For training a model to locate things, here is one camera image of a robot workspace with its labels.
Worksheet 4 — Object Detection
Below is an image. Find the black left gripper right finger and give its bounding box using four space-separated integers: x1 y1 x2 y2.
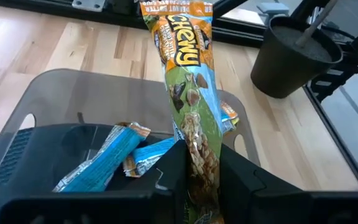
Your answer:
221 144 310 224

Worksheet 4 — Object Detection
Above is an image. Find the large translucent grey bin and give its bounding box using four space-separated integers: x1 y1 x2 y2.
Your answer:
0 68 262 194

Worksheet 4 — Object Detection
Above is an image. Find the black table frame rail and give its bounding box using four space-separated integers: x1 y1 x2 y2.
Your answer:
0 0 262 48
303 86 358 191

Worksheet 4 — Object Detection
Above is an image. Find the black plant pot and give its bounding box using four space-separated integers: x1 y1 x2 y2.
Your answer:
250 15 344 100

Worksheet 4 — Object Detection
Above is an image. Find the black cable chain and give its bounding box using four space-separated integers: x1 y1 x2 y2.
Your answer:
309 62 358 103

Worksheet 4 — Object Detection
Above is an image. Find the orange green Chewy bar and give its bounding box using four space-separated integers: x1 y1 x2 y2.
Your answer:
140 0 226 224

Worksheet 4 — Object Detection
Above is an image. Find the grey plastic block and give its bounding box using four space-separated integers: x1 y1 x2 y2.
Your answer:
256 2 290 16

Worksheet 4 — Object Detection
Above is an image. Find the silver metal bracket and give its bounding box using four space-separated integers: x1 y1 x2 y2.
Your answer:
71 0 106 12

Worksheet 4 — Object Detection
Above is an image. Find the pale plant stick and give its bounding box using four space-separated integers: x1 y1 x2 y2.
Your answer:
295 0 338 47

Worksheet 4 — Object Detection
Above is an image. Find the dark blue woven mat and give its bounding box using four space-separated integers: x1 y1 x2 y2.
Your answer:
0 127 34 187

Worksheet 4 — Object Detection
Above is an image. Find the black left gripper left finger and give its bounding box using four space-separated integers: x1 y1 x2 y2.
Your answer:
106 139 189 224

